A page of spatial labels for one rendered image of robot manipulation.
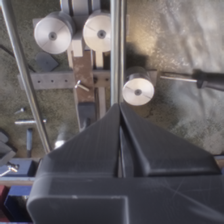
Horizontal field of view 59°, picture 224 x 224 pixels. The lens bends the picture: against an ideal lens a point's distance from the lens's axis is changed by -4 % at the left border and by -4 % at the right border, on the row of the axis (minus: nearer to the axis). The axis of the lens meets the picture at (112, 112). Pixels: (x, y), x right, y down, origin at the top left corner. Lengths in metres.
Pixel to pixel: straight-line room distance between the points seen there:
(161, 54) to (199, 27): 0.08
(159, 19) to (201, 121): 0.26
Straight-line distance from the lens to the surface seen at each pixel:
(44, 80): 0.39
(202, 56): 0.43
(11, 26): 0.23
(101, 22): 0.29
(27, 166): 2.04
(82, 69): 0.33
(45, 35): 0.31
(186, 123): 0.51
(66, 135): 0.50
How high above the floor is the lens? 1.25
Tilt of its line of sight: 54 degrees down
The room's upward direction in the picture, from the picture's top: 180 degrees clockwise
